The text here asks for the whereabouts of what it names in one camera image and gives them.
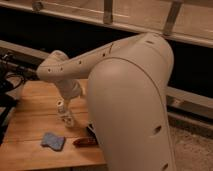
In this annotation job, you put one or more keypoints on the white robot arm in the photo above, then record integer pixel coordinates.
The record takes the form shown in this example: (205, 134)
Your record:
(126, 98)

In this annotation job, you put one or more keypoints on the black white striped block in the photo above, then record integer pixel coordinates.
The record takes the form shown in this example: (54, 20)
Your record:
(90, 130)

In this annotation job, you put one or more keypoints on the red brown oblong object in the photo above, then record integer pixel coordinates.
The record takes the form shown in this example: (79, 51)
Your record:
(85, 142)

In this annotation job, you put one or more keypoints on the small white bottle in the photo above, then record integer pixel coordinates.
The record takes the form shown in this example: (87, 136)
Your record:
(67, 118)

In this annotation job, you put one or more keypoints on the blue sponge cloth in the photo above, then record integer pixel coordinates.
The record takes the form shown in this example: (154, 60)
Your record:
(53, 141)

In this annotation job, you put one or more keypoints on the metal rail frame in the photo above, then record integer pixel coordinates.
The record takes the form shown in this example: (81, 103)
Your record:
(189, 21)

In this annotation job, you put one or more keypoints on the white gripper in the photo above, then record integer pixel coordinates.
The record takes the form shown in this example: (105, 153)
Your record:
(69, 89)

